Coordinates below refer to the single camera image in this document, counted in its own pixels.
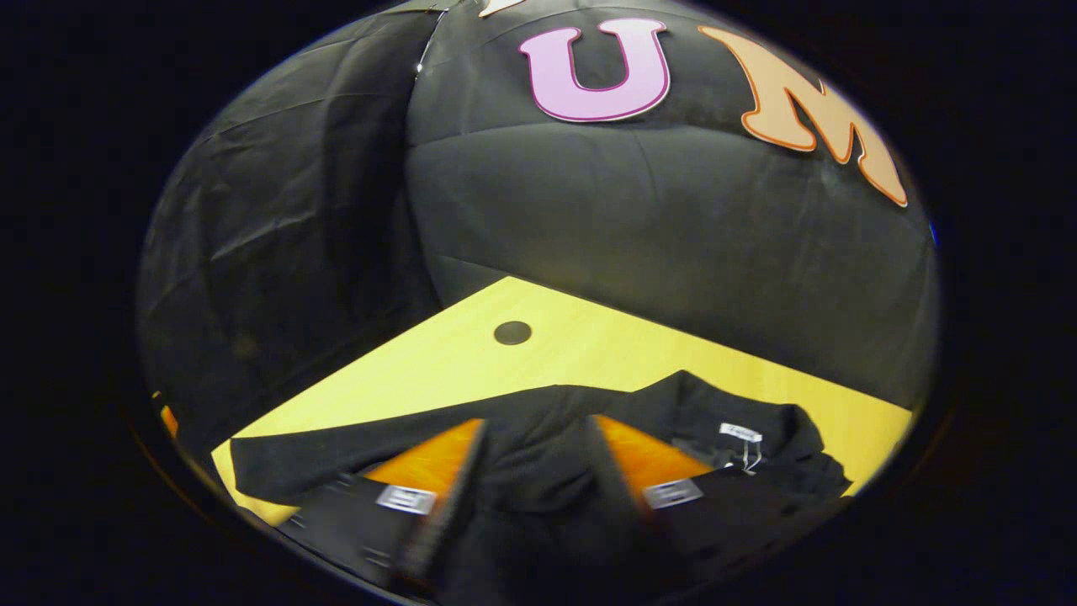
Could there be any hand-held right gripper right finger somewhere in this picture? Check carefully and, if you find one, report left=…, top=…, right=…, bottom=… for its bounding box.
left=585, top=414, right=842, bottom=583

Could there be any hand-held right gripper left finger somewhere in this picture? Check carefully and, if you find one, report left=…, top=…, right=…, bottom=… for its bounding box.
left=278, top=418, right=489, bottom=590

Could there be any black button-up garment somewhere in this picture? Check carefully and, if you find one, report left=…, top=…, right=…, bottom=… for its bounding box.
left=229, top=370, right=852, bottom=606

